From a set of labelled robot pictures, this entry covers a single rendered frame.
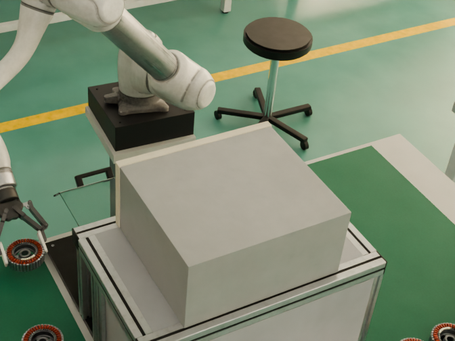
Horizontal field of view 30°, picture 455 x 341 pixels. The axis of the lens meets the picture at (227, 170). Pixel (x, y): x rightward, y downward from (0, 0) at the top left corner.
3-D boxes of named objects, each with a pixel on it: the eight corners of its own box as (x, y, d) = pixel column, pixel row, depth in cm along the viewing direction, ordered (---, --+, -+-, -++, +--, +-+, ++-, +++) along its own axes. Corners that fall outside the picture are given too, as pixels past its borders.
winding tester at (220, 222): (115, 222, 220) (114, 161, 207) (259, 179, 238) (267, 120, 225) (183, 329, 194) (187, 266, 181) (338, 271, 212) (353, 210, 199)
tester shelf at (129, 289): (72, 241, 220) (71, 228, 217) (293, 174, 248) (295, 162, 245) (143, 365, 191) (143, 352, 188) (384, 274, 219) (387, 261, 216)
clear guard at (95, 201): (53, 196, 242) (52, 180, 238) (131, 174, 252) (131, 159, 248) (97, 271, 221) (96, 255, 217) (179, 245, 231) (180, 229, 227)
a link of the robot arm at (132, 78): (139, 72, 316) (139, 17, 304) (176, 89, 308) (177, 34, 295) (107, 87, 306) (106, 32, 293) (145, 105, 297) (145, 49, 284)
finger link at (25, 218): (9, 212, 255) (13, 208, 255) (40, 234, 255) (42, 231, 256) (11, 208, 251) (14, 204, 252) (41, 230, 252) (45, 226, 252)
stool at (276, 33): (204, 107, 457) (211, 15, 421) (282, 88, 477) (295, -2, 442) (255, 166, 421) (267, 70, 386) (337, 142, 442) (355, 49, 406)
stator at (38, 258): (1, 252, 252) (-1, 243, 250) (37, 241, 257) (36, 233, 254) (13, 277, 245) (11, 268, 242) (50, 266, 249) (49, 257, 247)
